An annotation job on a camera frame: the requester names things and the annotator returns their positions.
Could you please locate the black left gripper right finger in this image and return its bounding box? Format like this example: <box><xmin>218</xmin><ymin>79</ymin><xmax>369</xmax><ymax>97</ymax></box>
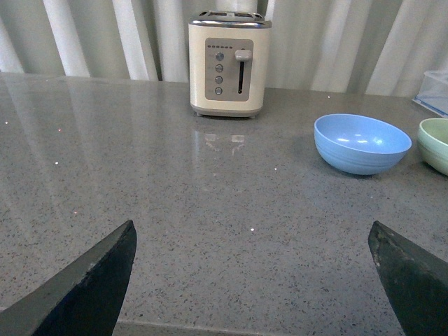
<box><xmin>368</xmin><ymin>220</ymin><xmax>447</xmax><ymax>335</ymax></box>

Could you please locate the clear plastic food container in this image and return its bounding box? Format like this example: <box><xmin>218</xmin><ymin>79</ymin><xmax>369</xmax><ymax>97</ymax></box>
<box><xmin>412</xmin><ymin>71</ymin><xmax>448</xmax><ymax>118</ymax></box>

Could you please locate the cream toaster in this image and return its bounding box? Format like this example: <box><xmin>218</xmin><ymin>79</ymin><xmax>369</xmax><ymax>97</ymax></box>
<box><xmin>188</xmin><ymin>10</ymin><xmax>272</xmax><ymax>118</ymax></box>

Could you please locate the green bowl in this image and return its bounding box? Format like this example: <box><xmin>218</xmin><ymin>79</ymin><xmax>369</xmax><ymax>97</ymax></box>
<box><xmin>417</xmin><ymin>118</ymin><xmax>447</xmax><ymax>175</ymax></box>

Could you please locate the blue bowl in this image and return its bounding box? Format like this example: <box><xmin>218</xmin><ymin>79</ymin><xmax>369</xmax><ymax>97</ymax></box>
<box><xmin>314</xmin><ymin>113</ymin><xmax>412</xmax><ymax>175</ymax></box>

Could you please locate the white curtain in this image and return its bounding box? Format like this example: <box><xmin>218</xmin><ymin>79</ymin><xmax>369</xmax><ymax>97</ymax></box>
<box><xmin>1</xmin><ymin>1</ymin><xmax>447</xmax><ymax>97</ymax></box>

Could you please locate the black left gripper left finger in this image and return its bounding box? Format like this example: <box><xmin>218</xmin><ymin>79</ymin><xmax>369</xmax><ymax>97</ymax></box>
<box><xmin>1</xmin><ymin>220</ymin><xmax>137</xmax><ymax>335</ymax></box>

